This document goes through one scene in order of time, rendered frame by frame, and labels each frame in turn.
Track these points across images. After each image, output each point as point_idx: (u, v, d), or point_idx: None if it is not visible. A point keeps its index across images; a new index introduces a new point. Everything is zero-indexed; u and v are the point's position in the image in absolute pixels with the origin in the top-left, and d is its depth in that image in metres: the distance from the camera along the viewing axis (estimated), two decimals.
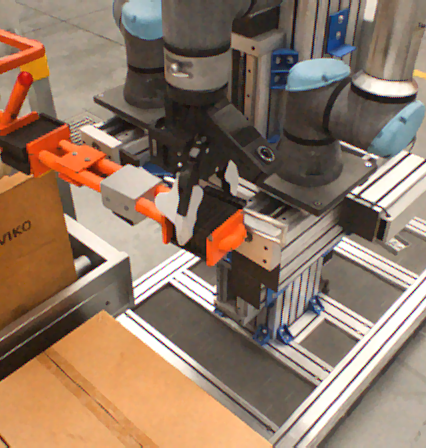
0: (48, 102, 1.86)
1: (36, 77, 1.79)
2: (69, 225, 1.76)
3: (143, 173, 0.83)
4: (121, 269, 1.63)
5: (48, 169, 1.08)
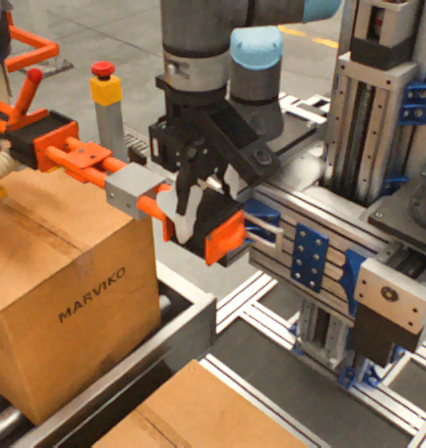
0: (118, 127, 1.74)
1: (109, 102, 1.66)
2: None
3: (147, 171, 0.84)
4: (209, 313, 1.51)
5: (57, 166, 1.09)
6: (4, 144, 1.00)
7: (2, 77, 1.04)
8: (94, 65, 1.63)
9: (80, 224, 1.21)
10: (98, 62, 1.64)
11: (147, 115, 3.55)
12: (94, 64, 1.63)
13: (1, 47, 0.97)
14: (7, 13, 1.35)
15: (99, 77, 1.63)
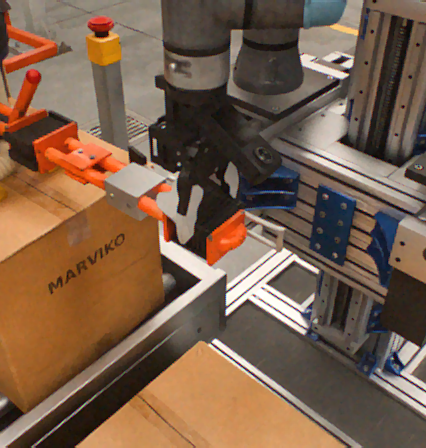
0: (117, 91, 1.59)
1: (107, 61, 1.52)
2: None
3: (147, 171, 0.83)
4: (217, 290, 1.36)
5: (57, 166, 1.09)
6: (4, 146, 1.00)
7: (0, 78, 1.04)
8: (91, 20, 1.48)
9: (73, 183, 1.06)
10: (95, 17, 1.50)
11: (148, 97, 3.40)
12: (91, 19, 1.48)
13: None
14: (4, 13, 1.34)
15: (96, 33, 1.49)
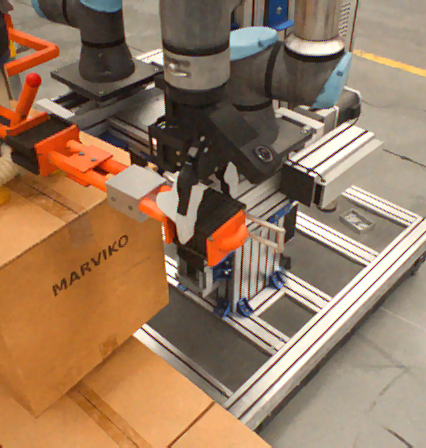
0: (15, 82, 1.92)
1: None
2: None
3: (148, 173, 0.83)
4: None
5: (60, 168, 1.09)
6: (6, 149, 1.00)
7: (2, 82, 1.04)
8: None
9: (76, 185, 1.06)
10: None
11: None
12: None
13: (0, 52, 0.97)
14: (6, 16, 1.35)
15: None
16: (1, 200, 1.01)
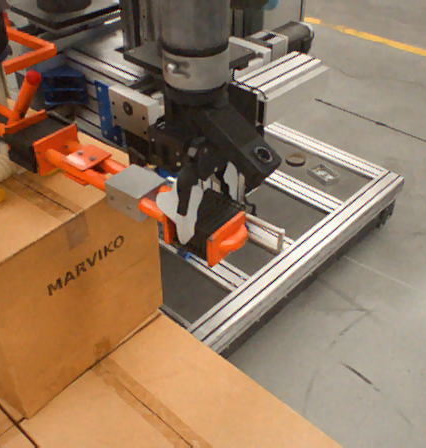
0: None
1: None
2: None
3: (147, 173, 0.83)
4: None
5: (56, 168, 1.09)
6: (3, 147, 0.99)
7: (0, 80, 1.04)
8: None
9: (72, 184, 1.06)
10: None
11: None
12: None
13: None
14: (3, 15, 1.34)
15: None
16: None
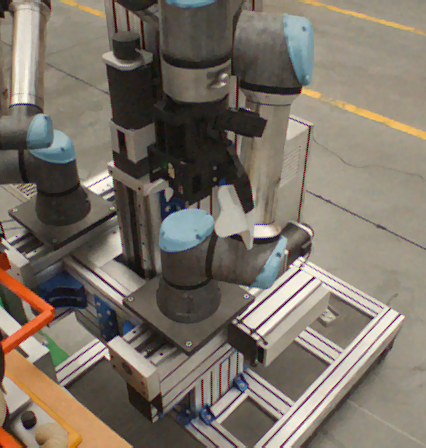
0: None
1: None
2: None
3: None
4: (42, 364, 1.73)
5: None
6: None
7: None
8: None
9: None
10: None
11: (74, 150, 3.77)
12: None
13: None
14: (2, 256, 1.33)
15: None
16: None
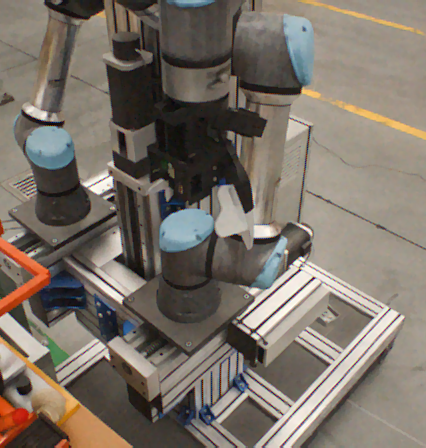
0: None
1: None
2: None
3: None
4: (42, 364, 1.73)
5: None
6: None
7: None
8: None
9: None
10: None
11: (74, 150, 3.77)
12: None
13: None
14: None
15: None
16: None
